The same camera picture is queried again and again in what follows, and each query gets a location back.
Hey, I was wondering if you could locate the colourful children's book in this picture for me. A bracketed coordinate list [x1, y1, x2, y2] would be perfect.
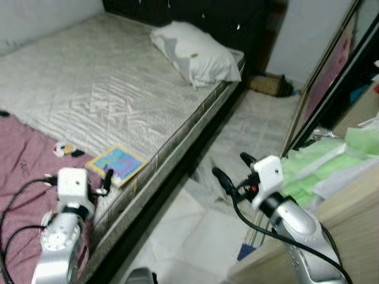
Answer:
[86, 144, 149, 189]

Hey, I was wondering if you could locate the white pillow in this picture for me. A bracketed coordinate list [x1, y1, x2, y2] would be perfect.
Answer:
[150, 21, 244, 89]

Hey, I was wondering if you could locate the dark bed base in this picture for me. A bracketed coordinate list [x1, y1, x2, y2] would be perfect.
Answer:
[86, 83, 249, 284]

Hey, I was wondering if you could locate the light green cloth pile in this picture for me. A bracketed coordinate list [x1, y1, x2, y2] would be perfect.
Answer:
[277, 126, 379, 206]

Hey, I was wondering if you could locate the small blue item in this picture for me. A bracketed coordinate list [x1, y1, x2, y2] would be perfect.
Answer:
[237, 241, 256, 262]

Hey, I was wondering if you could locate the purple cartoon print blanket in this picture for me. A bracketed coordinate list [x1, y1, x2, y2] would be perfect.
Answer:
[0, 114, 92, 284]

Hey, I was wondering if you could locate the silver robot left leg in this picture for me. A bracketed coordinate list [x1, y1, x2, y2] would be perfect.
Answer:
[124, 267, 158, 284]

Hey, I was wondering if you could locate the light wooden cabinet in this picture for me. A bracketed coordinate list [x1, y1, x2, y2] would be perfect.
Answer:
[228, 83, 379, 284]

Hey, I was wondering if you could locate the white quilted mattress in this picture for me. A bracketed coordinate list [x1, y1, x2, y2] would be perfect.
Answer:
[0, 12, 246, 249]

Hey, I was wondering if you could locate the mirrored wardrobe door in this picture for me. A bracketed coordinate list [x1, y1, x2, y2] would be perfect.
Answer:
[280, 0, 379, 157]

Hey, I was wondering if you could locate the black tufted headboard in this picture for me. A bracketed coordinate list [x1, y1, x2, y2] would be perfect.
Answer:
[102, 0, 273, 75]

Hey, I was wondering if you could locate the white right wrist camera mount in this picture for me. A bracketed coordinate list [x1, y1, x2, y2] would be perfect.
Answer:
[251, 155, 284, 209]

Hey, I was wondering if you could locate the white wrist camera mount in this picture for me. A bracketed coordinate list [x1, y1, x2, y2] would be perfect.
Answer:
[57, 167, 95, 206]
[251, 155, 284, 209]

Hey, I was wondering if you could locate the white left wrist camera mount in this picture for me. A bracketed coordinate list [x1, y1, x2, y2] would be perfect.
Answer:
[57, 167, 95, 206]

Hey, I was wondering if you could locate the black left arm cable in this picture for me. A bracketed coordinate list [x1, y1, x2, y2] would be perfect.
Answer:
[0, 176, 60, 284]

